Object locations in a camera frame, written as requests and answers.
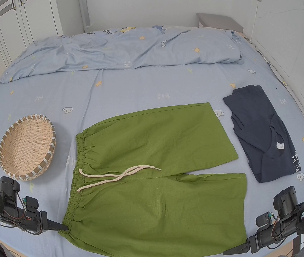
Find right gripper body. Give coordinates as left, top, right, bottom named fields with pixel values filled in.
left=248, top=224, right=284, bottom=254

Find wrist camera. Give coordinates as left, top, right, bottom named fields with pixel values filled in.
left=256, top=212, right=273, bottom=228
left=23, top=196, right=40, bottom=212

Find white wardrobe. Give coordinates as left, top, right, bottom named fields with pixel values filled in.
left=0, top=0, right=63, bottom=89

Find green shorts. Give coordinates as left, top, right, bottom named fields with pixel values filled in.
left=58, top=102, right=248, bottom=257

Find bed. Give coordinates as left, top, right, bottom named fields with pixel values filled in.
left=0, top=0, right=304, bottom=257

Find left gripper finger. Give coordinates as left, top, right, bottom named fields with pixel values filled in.
left=47, top=219, right=69, bottom=231

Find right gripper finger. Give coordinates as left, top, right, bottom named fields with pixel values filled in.
left=222, top=244, right=250, bottom=256

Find pale blue quilt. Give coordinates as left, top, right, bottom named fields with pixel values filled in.
left=0, top=24, right=245, bottom=86

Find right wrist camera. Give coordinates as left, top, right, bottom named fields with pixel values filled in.
left=256, top=212, right=273, bottom=228

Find round woven basket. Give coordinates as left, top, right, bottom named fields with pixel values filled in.
left=0, top=114, right=57, bottom=181

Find dark blue T-shirt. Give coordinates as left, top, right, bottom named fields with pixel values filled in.
left=222, top=85, right=297, bottom=183

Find grey bedside table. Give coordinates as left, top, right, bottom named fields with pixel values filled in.
left=196, top=13, right=244, bottom=33

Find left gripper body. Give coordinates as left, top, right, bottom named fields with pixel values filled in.
left=21, top=210, right=48, bottom=235

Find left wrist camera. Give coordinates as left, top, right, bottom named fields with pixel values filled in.
left=23, top=196, right=40, bottom=212

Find vertical wall pipe cover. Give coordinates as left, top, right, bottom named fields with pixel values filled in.
left=78, top=0, right=91, bottom=33

